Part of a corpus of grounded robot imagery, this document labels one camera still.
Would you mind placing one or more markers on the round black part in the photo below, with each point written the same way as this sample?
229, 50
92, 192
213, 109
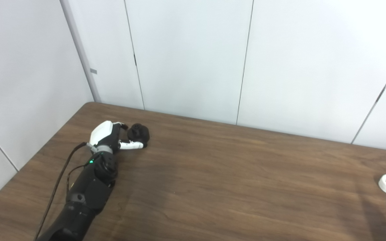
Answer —
139, 133

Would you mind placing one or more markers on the small grey tag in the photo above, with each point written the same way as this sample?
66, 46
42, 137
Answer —
93, 71

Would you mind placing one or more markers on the grey wall corner post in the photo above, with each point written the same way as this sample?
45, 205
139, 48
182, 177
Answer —
80, 53

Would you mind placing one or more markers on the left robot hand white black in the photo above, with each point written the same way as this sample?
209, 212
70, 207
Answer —
101, 132

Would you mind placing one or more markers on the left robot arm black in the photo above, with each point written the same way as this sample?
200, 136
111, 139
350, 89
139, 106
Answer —
89, 190

